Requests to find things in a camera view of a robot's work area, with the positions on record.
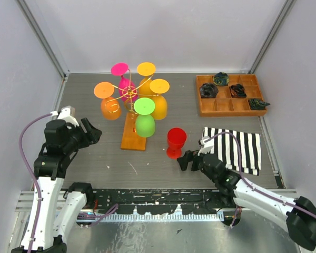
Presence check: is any dark rolled tie top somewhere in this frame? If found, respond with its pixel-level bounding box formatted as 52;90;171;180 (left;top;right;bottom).
213;72;229;86

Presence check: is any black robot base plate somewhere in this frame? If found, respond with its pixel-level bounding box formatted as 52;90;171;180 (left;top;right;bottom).
84;188;235;215

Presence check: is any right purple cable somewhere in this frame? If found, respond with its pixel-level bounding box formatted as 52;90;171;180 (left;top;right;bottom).
205;131;316;227

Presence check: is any dark rolled tie left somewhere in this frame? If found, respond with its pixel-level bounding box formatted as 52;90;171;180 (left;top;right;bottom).
200;83;219;99

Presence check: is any magenta plastic wine glass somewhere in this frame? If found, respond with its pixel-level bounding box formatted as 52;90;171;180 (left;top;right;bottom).
111;63;138;103

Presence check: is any dark rolled tie right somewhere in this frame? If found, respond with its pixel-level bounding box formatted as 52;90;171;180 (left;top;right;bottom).
248;98;270;110

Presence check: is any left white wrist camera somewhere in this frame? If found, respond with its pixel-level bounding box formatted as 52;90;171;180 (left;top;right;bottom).
51;105;79;127

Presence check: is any purple cable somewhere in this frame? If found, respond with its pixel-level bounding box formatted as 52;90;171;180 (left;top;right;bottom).
18;113;58;251
205;131;316;227

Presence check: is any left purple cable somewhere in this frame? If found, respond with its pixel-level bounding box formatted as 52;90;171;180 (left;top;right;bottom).
18;113;58;251

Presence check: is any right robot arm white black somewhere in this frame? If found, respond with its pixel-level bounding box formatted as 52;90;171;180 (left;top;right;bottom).
177;151;316;251

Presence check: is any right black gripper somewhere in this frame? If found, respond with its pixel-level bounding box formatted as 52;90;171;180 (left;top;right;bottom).
177;147;218;183

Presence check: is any dark rolled tie middle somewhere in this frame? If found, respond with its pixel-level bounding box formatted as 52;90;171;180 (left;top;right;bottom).
230;84;247;98

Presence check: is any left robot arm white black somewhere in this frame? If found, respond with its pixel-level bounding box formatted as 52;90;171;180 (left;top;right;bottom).
12;118;102;252

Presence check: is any grey slotted cable duct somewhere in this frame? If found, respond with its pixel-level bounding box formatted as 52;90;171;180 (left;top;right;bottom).
27;212;224;223

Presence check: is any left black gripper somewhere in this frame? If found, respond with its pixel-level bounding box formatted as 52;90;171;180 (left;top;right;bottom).
64;117;102;153

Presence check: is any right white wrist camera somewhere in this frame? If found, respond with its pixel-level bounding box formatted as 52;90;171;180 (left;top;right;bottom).
197;136;214;156

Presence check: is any dark rolled tie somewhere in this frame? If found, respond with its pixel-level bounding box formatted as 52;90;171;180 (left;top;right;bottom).
200;83;219;99
230;84;247;98
248;98;270;110
213;72;229;86

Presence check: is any green plastic wine glass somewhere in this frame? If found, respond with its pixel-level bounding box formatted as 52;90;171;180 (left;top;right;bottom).
134;98;155;138

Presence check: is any yellow wine glass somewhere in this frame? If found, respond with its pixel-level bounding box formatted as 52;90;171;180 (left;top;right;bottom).
137;62;155;97
150;79;170;120

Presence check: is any orange plastic wine glass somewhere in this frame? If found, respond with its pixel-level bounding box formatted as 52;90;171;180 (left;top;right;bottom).
94;82;122;121

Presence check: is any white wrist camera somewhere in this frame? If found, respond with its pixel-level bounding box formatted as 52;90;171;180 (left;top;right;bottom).
51;105;79;127
197;136;214;156

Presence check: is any wooden compartment tray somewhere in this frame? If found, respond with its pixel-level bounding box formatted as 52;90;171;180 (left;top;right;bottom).
195;74;268;117

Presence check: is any black white striped cloth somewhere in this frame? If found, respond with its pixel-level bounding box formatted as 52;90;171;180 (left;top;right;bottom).
202;127;262;176

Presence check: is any red plastic wine glass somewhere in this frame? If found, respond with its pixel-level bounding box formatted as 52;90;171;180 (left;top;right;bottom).
166;128;187;159

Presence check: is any gold wire wine glass rack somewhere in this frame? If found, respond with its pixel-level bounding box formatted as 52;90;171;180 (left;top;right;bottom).
114;68;146;151

